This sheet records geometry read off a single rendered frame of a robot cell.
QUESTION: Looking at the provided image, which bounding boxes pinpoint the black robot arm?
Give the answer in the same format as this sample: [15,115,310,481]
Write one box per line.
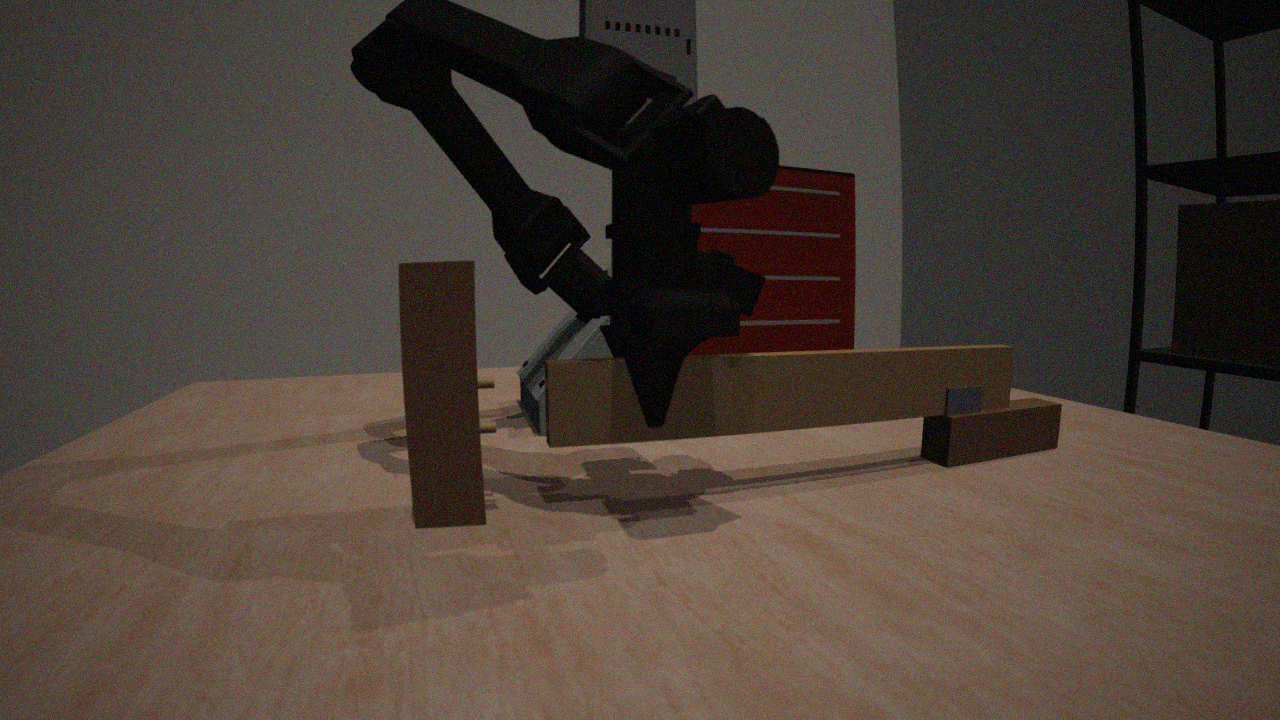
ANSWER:
[349,0,780,324]

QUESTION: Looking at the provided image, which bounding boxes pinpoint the long wooden bed rail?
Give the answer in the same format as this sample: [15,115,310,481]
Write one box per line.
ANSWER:
[545,345,1014,448]

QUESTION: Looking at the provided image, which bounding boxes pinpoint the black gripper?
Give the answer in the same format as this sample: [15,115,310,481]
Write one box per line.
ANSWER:
[588,206,740,428]

